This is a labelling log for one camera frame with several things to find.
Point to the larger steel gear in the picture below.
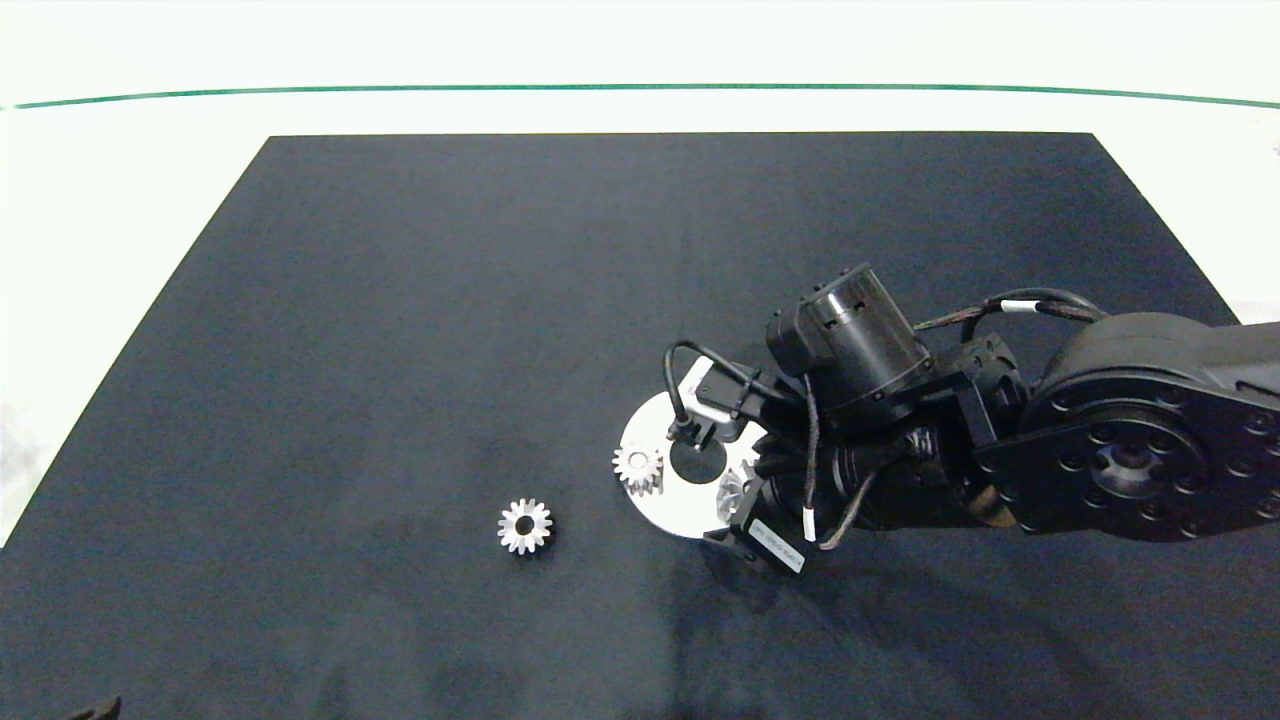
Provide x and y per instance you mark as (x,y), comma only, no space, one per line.
(730,493)

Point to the small steel gear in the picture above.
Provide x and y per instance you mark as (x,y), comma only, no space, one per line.
(625,466)
(540,530)

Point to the round white plate with pins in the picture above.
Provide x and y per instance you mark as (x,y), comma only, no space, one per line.
(678,510)

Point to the dark mat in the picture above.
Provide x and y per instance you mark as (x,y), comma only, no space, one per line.
(400,350)

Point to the boxy wrist camera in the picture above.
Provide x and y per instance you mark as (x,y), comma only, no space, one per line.
(722,400)

